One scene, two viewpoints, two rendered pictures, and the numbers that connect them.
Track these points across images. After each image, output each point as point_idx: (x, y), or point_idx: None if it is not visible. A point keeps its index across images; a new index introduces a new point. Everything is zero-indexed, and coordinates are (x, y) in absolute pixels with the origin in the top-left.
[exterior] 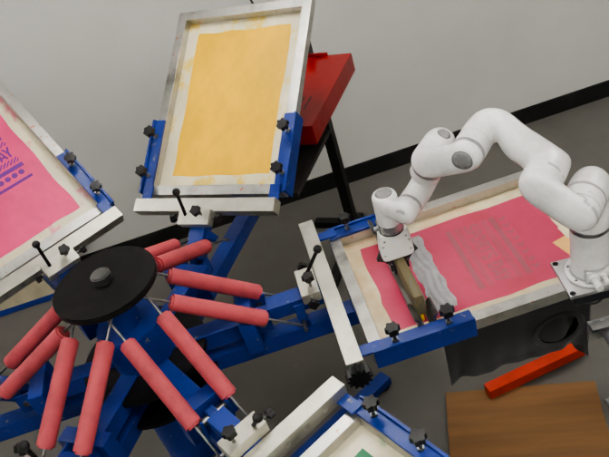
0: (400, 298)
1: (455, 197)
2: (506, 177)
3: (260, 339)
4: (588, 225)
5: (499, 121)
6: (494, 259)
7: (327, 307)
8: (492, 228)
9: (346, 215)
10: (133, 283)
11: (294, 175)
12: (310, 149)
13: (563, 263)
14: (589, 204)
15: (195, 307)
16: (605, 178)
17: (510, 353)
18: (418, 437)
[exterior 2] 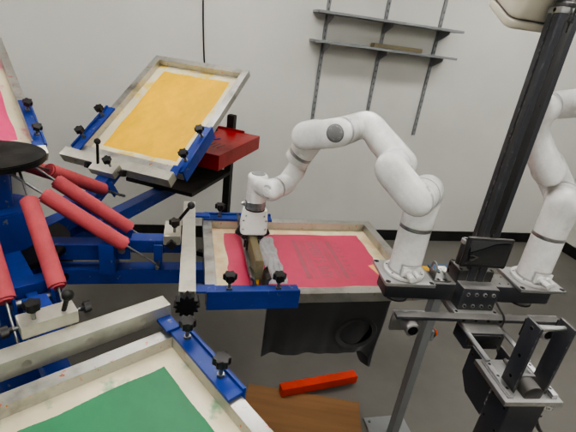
0: (243, 268)
1: (304, 221)
2: (343, 221)
3: (113, 262)
4: (424, 208)
5: (371, 117)
6: (323, 264)
7: (182, 251)
8: (326, 247)
9: (222, 204)
10: (14, 160)
11: (194, 167)
12: (212, 176)
13: (382, 261)
14: (429, 190)
15: (63, 206)
16: (441, 183)
17: (315, 343)
18: (222, 359)
